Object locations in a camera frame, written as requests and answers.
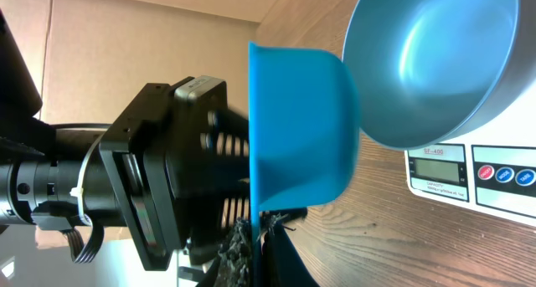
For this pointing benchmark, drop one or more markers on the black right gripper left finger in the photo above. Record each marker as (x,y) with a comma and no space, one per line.
(233,263)

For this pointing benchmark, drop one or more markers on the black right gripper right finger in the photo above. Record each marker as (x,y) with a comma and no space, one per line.
(281,264)

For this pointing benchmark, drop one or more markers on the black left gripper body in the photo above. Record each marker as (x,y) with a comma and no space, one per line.
(172,180)

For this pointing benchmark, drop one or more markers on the blue plastic measuring scoop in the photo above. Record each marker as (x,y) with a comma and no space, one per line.
(304,122)

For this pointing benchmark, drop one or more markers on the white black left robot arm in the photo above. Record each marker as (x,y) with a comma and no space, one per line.
(52,176)

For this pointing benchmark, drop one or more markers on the white digital kitchen scale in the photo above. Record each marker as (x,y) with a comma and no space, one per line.
(490,170)

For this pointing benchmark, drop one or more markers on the teal metal bowl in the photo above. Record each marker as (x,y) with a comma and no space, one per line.
(431,70)

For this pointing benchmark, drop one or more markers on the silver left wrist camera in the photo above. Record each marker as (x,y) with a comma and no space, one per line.
(196,100)

